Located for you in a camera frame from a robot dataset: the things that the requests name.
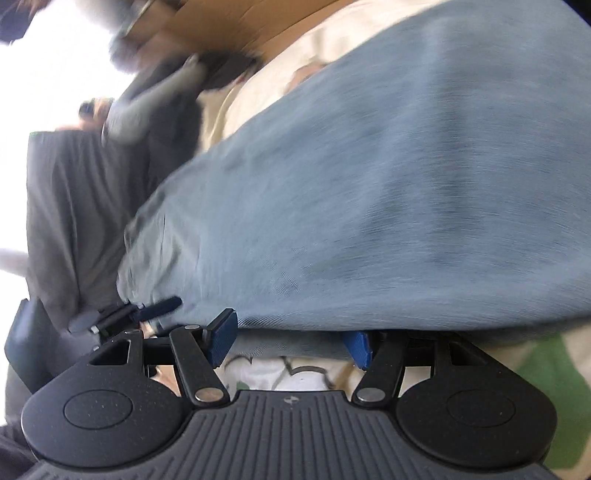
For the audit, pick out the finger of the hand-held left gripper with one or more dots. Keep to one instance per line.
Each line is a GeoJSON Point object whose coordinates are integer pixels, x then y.
{"type": "Point", "coordinates": [161, 307]}

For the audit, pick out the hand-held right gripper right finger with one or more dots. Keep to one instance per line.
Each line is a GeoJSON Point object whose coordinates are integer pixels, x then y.
{"type": "Point", "coordinates": [360, 348]}

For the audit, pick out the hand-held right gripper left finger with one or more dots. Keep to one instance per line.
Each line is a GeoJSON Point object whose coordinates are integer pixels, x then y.
{"type": "Point", "coordinates": [221, 337]}

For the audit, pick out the black clothes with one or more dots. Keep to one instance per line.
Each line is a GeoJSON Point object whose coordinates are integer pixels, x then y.
{"type": "Point", "coordinates": [175, 138]}

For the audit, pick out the dark grey quilt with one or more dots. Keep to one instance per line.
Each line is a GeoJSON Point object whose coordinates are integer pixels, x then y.
{"type": "Point", "coordinates": [69, 207]}

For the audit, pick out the grey neck pillow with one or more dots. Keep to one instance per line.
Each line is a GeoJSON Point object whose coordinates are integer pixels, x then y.
{"type": "Point", "coordinates": [134, 115]}

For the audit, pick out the cream bear print bed sheet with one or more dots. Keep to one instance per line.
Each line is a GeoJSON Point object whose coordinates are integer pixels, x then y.
{"type": "Point", "coordinates": [268, 92]}

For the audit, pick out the flattened cardboard sheet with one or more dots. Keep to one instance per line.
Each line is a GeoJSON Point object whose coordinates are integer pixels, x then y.
{"type": "Point", "coordinates": [231, 18]}

